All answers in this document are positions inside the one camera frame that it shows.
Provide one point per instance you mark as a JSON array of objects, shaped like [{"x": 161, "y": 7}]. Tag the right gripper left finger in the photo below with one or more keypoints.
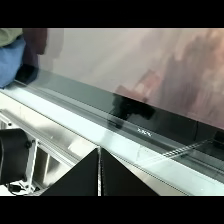
[{"x": 81, "y": 178}]

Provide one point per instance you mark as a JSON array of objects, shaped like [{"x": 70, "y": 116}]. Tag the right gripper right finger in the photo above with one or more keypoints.
[{"x": 121, "y": 180}]

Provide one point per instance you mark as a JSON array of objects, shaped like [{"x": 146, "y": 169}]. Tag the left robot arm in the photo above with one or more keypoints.
[{"x": 13, "y": 155}]

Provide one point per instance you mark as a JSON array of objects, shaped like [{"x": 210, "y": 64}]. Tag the blue garment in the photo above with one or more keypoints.
[{"x": 10, "y": 63}]

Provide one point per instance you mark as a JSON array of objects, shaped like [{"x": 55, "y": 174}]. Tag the dark maroon garment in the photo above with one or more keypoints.
[{"x": 35, "y": 41}]

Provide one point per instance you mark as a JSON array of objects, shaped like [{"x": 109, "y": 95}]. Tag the pale green garment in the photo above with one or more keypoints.
[{"x": 8, "y": 35}]

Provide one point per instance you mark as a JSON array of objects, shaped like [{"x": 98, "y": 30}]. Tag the silver frame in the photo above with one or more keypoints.
[{"x": 56, "y": 131}]

